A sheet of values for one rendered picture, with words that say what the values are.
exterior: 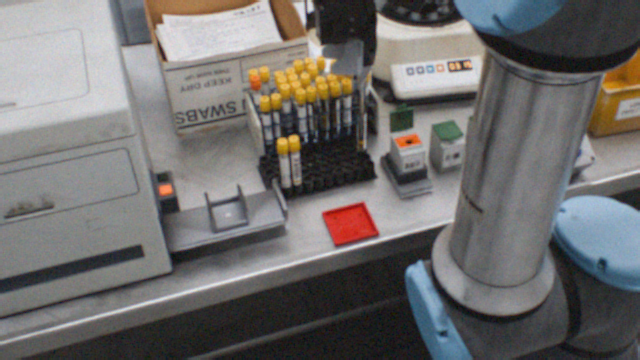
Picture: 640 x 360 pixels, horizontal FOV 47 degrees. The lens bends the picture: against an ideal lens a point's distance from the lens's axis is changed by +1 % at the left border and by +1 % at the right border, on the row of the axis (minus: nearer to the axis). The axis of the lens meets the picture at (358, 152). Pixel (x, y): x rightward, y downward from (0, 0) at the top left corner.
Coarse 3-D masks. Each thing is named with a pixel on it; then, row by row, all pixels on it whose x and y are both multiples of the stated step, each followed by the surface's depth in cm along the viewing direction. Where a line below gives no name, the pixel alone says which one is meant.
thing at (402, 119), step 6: (396, 108) 110; (402, 108) 111; (408, 108) 111; (390, 114) 110; (396, 114) 111; (402, 114) 111; (408, 114) 112; (390, 120) 111; (396, 120) 111; (402, 120) 112; (408, 120) 112; (390, 126) 112; (396, 126) 112; (402, 126) 112; (408, 126) 113; (390, 132) 112
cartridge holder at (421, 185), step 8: (384, 160) 117; (392, 160) 114; (384, 168) 117; (392, 168) 114; (424, 168) 113; (392, 176) 114; (400, 176) 112; (408, 176) 112; (416, 176) 113; (424, 176) 114; (400, 184) 113; (408, 184) 113; (416, 184) 113; (424, 184) 113; (432, 184) 113; (400, 192) 112; (408, 192) 112; (416, 192) 113; (424, 192) 113
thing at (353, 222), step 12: (348, 204) 111; (360, 204) 111; (324, 216) 109; (336, 216) 110; (348, 216) 110; (360, 216) 110; (336, 228) 108; (348, 228) 108; (360, 228) 108; (372, 228) 108; (336, 240) 106; (348, 240) 105; (360, 240) 106
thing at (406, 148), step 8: (392, 136) 112; (400, 136) 112; (408, 136) 112; (416, 136) 112; (392, 144) 112; (400, 144) 111; (408, 144) 111; (416, 144) 111; (392, 152) 113; (400, 152) 110; (408, 152) 110; (416, 152) 110; (424, 152) 111; (400, 160) 110; (408, 160) 111; (416, 160) 111; (400, 168) 111; (408, 168) 112; (416, 168) 112
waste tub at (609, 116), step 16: (624, 64) 132; (608, 80) 133; (624, 80) 134; (608, 96) 117; (624, 96) 118; (592, 112) 122; (608, 112) 120; (624, 112) 121; (592, 128) 123; (608, 128) 122; (624, 128) 123
